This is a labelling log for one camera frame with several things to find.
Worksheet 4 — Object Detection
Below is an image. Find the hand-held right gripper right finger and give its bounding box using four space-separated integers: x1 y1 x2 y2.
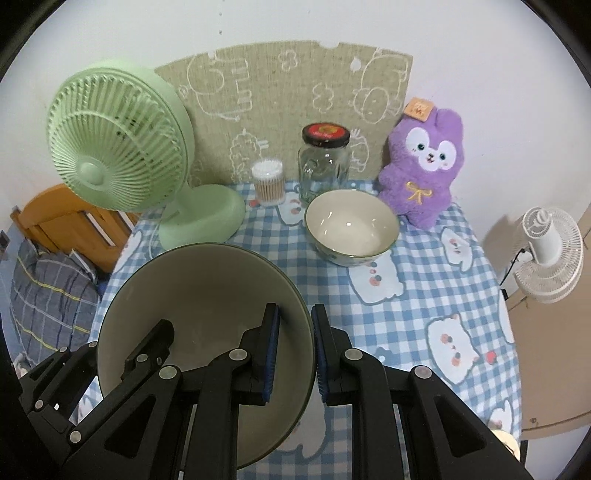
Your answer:
311 302 532 480

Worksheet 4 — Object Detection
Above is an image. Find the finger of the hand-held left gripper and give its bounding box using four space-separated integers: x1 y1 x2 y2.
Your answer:
18 340 100 412
121 319 176 385

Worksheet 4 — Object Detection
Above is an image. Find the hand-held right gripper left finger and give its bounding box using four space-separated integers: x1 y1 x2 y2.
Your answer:
88 302 281 480

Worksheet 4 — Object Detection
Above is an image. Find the green floral ceramic bowl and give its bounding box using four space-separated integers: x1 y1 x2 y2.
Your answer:
96 242 317 472
304 189 401 267

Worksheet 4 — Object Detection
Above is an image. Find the grey plaid pillow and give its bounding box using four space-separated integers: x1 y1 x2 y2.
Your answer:
10 240 102 365

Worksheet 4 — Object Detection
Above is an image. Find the blue checked tablecloth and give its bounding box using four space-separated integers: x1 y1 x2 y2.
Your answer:
76 180 522 480

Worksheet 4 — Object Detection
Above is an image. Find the wooden bed headboard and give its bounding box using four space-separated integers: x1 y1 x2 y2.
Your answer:
10 183 139 273

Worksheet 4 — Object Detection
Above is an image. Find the cotton swab container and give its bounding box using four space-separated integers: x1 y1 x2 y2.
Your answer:
251 159 284 206

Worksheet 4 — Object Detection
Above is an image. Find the glass jar with black lid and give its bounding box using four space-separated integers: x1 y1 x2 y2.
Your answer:
298 123 352 206

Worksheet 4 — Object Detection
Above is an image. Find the purple plush toy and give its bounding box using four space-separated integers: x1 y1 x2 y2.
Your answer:
378 98 465 230

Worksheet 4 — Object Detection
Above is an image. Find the green desk fan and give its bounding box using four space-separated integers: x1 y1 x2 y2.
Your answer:
46 60 246 252

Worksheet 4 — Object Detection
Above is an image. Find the white clip fan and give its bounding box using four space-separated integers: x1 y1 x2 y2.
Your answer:
513 207 585 304

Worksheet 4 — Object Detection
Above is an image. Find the green patterned mat board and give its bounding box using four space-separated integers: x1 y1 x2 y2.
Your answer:
154 41 414 185

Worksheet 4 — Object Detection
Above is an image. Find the black fan cable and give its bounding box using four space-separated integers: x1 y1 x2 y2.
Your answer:
499 248 532 289

